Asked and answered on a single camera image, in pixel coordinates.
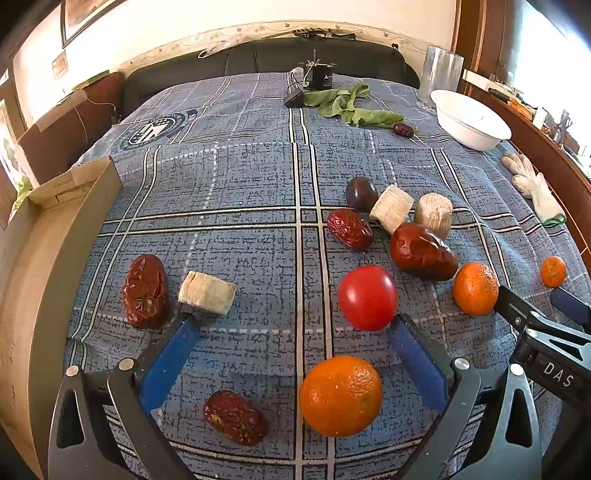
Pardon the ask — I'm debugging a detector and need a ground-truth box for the green leafy vegetable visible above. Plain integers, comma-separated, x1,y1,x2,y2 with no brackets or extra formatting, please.
302,83,404,129

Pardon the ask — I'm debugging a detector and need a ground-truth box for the beige cake piece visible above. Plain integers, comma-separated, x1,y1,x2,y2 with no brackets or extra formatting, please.
414,193,453,241
369,184,415,235

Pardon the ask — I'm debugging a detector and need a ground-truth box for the black cylinder device on stand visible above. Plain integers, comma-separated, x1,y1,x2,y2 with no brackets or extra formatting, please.
298,48,338,90

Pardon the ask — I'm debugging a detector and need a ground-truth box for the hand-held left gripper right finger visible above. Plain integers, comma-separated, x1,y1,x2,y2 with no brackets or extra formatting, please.
390,313,543,480

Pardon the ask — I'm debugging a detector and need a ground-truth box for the large glossy red date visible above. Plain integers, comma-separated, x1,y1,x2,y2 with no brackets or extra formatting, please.
390,222,459,281

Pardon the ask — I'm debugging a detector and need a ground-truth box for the red tomato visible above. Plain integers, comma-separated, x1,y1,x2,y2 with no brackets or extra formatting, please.
338,265,399,332

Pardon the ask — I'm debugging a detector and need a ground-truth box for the dark purple plum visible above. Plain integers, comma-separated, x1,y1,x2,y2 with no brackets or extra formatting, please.
345,176,380,213

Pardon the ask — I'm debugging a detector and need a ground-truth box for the white work glove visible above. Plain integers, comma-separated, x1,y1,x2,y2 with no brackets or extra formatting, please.
501,152,566,227

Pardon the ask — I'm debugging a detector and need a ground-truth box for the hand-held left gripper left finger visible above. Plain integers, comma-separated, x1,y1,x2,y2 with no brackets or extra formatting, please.
48,311,201,480

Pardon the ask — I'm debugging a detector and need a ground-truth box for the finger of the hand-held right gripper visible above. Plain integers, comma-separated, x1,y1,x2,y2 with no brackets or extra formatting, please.
550,288,591,330
493,285,591,352

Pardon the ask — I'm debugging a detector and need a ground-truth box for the brown cardboard panel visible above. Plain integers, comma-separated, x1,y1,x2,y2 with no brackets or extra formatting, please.
16,71,125,185

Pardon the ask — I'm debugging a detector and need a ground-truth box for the medium orange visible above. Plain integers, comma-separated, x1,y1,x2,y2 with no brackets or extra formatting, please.
452,262,500,317

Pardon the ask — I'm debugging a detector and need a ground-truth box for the small orange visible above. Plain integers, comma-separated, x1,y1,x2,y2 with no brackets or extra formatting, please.
540,255,567,289

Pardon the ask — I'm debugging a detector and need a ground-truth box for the clear plastic container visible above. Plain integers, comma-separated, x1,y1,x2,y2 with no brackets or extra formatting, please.
418,45,464,114

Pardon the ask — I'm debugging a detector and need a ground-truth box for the beige cake piece right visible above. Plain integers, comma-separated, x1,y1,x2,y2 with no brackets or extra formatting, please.
414,193,453,241

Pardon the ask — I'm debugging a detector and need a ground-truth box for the beige cake piece centre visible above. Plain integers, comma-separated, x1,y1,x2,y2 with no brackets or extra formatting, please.
369,184,415,235

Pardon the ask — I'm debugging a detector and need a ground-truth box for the cardboard box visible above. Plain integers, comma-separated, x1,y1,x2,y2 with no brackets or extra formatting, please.
0,156,124,480

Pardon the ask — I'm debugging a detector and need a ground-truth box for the wooden side cabinet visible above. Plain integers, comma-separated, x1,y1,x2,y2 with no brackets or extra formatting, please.
455,0,591,254

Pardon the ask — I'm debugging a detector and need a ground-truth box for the black padded headboard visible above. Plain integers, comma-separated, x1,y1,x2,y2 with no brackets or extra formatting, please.
122,39,421,125

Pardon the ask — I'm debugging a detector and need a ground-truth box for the large dark wrinkled date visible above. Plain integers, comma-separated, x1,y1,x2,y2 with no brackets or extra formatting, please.
122,254,170,329

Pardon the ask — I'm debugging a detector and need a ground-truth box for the white bowl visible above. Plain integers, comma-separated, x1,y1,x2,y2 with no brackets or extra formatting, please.
430,89,512,151

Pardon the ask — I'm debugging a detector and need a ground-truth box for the framed wall painting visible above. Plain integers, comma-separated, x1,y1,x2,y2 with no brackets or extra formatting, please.
60,0,127,49

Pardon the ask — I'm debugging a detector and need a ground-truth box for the large orange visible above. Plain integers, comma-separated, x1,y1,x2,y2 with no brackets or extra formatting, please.
299,355,384,438

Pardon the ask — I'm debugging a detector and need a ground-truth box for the blue plaid blanket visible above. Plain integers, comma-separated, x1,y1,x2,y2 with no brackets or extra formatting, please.
65,71,591,480

